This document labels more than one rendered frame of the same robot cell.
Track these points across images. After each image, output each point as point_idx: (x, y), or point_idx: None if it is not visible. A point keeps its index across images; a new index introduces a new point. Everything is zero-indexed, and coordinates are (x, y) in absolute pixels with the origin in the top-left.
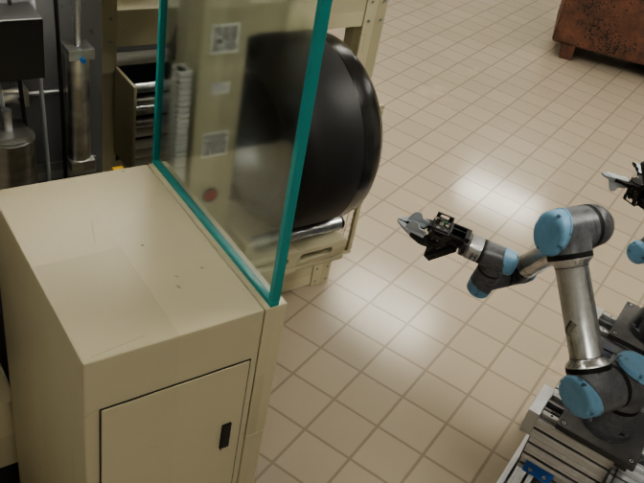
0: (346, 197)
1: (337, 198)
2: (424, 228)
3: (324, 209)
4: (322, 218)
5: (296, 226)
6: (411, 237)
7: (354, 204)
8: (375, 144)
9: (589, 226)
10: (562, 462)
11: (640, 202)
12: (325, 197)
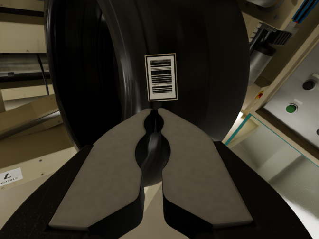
0: (212, 124)
1: (220, 122)
2: (132, 221)
3: (234, 100)
4: (232, 68)
5: (247, 42)
6: (229, 155)
7: (201, 104)
8: (155, 183)
9: None
10: None
11: None
12: (230, 123)
